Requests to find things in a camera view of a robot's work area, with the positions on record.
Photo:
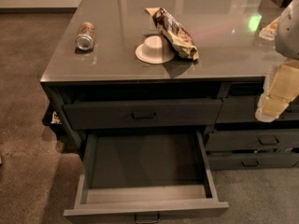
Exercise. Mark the top right drawer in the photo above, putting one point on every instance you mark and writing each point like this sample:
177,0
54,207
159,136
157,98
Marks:
236,109

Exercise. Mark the dark object beside cabinet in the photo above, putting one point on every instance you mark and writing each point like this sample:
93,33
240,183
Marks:
48,121

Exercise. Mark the dark grey cabinet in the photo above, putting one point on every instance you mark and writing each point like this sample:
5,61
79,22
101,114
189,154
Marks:
139,65

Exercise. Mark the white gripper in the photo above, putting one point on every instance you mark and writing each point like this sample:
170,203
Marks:
289,34

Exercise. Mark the white upside-down bowl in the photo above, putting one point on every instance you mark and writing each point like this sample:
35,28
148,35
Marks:
155,49

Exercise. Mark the orange soda can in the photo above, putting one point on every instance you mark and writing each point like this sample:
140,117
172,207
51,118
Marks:
85,36

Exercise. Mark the middle right drawer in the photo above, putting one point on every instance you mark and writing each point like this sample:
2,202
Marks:
253,139

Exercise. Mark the closed top left drawer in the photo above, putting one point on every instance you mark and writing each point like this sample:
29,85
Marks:
147,113

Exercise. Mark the bottom right drawer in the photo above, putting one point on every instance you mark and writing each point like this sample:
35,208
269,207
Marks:
252,161

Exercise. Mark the brown chip bag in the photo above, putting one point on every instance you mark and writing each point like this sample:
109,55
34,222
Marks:
174,32

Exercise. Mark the open middle drawer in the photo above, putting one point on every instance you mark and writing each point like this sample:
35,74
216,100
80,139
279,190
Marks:
145,179

